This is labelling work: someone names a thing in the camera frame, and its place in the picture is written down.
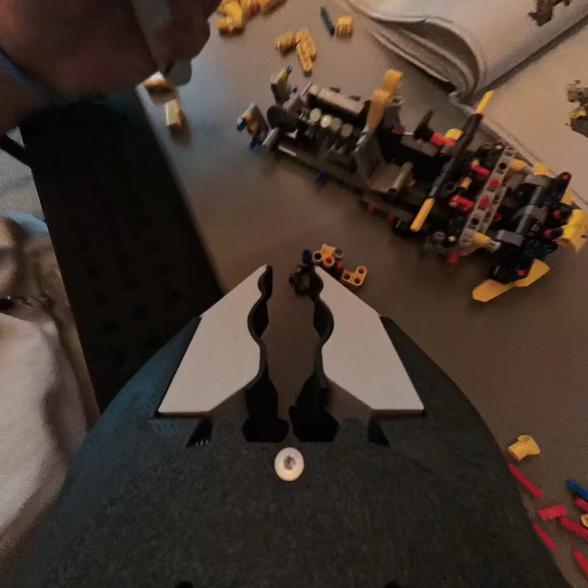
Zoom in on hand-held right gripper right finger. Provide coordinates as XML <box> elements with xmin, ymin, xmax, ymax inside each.
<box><xmin>314</xmin><ymin>266</ymin><xmax>424</xmax><ymax>419</ymax></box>

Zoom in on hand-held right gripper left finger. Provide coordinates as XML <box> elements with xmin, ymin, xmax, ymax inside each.
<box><xmin>157</xmin><ymin>266</ymin><xmax>274</xmax><ymax>416</ymax></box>

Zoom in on black lego connector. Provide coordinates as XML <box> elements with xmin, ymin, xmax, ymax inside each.
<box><xmin>288</xmin><ymin>264</ymin><xmax>314</xmax><ymax>296</ymax></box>

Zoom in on pile of red blue pins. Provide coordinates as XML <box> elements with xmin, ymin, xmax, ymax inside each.
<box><xmin>507</xmin><ymin>434</ymin><xmax>588</xmax><ymax>575</ymax></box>

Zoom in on lego car model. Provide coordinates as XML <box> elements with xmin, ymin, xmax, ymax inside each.
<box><xmin>236</xmin><ymin>69</ymin><xmax>588</xmax><ymax>304</ymax></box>

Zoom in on pile of yellow lego parts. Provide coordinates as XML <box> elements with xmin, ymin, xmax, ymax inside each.
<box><xmin>216</xmin><ymin>0</ymin><xmax>354</xmax><ymax>74</ymax></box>

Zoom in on lego instruction booklet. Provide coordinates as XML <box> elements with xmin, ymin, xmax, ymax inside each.
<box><xmin>345</xmin><ymin>0</ymin><xmax>588</xmax><ymax>207</ymax></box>

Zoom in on person's left hand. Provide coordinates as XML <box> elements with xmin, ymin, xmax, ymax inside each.
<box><xmin>9</xmin><ymin>0</ymin><xmax>221</xmax><ymax>109</ymax></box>

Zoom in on black perforated chair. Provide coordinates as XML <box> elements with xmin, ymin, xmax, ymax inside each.
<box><xmin>21</xmin><ymin>92</ymin><xmax>223</xmax><ymax>409</ymax></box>

